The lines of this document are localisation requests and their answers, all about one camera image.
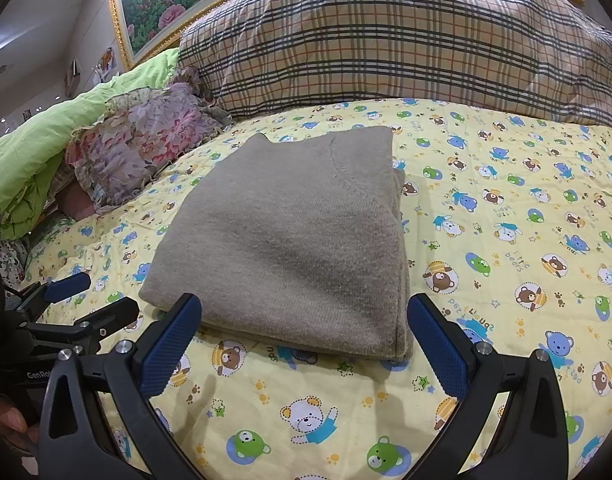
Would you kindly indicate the beige knit sweater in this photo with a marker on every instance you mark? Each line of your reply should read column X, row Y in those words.
column 286, row 240

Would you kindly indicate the framed landscape painting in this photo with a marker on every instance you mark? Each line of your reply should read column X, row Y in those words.
column 151, row 0

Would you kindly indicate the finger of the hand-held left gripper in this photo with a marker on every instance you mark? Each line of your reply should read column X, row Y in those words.
column 68, row 286
column 111, row 317

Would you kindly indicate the yellow bear-print blanket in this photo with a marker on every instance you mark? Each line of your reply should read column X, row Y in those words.
column 511, row 220

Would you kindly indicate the small wall sticker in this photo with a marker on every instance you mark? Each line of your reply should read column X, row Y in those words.
column 106, row 58

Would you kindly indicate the person's left hand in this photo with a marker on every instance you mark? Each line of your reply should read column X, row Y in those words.
column 6, row 420

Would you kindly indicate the green quilt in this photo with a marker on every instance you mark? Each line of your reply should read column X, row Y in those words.
column 36, row 140

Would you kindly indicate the pink cushion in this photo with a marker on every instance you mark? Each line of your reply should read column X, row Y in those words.
column 78, row 202

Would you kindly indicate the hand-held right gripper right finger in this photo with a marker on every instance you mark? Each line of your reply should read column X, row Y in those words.
column 441, row 345

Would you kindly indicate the floral ruffled pillow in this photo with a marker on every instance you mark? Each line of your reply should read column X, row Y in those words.
column 146, row 130

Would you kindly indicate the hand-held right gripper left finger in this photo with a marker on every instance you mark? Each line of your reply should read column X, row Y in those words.
column 171, row 345

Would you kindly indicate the plaid beige pillow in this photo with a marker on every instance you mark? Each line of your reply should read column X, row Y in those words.
column 386, row 35

